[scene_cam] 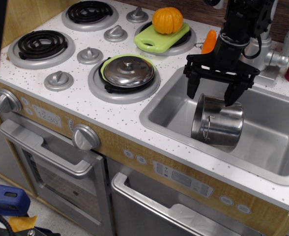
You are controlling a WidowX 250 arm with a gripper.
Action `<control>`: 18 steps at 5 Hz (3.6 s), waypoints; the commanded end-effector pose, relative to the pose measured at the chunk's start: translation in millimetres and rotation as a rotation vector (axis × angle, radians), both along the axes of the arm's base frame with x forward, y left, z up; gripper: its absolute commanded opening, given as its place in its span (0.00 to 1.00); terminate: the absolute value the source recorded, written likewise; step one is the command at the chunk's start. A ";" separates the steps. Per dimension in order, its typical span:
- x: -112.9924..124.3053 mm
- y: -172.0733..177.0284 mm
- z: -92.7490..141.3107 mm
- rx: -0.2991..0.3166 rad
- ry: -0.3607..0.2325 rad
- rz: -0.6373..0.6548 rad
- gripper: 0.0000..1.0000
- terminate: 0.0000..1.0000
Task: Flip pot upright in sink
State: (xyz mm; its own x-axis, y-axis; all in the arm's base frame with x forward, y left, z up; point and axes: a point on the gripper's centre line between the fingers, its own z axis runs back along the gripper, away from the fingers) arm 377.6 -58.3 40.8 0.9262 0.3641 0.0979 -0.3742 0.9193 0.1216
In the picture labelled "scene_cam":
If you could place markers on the green plate under lid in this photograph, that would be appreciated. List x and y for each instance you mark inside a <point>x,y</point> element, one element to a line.
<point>105,65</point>

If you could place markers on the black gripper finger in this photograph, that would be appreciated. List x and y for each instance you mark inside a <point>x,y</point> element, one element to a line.
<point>193,83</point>
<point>234,91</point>

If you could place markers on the grey stovetop knob front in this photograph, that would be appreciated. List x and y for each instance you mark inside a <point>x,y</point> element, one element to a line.
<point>58,81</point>

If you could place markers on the stove burner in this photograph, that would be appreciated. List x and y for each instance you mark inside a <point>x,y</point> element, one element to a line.
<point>41,49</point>
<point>97,87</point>
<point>183,45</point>
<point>89,15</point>

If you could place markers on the grey stovetop knob lower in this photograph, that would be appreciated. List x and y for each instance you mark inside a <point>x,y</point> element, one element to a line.
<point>89,56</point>

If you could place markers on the stainless steel pot lid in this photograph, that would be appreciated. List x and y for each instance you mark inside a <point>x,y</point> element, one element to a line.
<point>128,71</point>

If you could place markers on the green toy cutting board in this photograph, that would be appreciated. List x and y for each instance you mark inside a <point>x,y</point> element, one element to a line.
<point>149,40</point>

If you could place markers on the front right stove burner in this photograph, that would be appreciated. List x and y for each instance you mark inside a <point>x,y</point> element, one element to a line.
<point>97,87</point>

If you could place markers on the oven clock display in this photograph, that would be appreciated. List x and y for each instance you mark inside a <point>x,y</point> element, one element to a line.
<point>47,116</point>

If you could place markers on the orange toy carrot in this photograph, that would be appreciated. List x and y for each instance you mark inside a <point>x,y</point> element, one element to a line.
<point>209,42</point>

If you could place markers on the grey plastic sink basin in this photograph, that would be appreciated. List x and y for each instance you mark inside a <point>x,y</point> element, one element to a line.
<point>252,134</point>

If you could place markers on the grey oven door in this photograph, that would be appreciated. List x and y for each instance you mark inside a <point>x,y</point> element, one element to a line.
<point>72,181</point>

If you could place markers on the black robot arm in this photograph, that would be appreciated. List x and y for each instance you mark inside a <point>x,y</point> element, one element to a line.
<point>240,37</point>

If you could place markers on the back right stove burner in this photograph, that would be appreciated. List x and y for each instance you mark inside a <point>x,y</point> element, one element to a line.
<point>183,45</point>

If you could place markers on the silver toy faucet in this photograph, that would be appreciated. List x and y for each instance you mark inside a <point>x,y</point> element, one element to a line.
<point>268,62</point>

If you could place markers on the grey stovetop knob back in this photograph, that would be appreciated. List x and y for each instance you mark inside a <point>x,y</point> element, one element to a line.
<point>137,16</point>

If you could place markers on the blue clamp tool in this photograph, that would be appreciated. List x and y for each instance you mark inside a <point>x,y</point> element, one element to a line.
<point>13,201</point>

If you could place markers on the oven knob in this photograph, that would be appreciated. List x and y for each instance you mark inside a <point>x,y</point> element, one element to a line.
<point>9,102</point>
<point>84,138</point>

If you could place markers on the left oven front knob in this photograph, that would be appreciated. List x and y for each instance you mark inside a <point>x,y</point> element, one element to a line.
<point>9,102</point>

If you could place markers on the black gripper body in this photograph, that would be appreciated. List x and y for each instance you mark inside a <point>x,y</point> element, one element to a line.
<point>222,64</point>

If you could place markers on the grey dishwasher door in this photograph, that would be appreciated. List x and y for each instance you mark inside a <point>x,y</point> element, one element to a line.
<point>146,207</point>

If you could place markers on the front left stove burner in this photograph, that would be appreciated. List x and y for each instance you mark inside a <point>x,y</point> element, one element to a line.
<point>41,49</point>

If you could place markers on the grey stovetop knob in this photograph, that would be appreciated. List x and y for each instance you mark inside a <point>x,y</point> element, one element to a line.
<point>58,81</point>
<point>115,34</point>
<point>137,16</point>
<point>89,56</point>

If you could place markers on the back left stove burner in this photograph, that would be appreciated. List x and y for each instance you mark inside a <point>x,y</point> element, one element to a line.
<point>89,15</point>

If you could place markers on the yellow cloth scrap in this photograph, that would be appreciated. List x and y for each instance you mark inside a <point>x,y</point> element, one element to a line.
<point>20,223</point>

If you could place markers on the grey stovetop knob middle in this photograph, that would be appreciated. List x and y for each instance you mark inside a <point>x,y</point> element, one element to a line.
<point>115,34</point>

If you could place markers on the orange toy pumpkin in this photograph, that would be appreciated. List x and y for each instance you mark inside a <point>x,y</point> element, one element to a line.
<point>167,20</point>

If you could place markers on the right oven front knob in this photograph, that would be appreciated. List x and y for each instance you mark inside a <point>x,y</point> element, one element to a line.
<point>84,138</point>

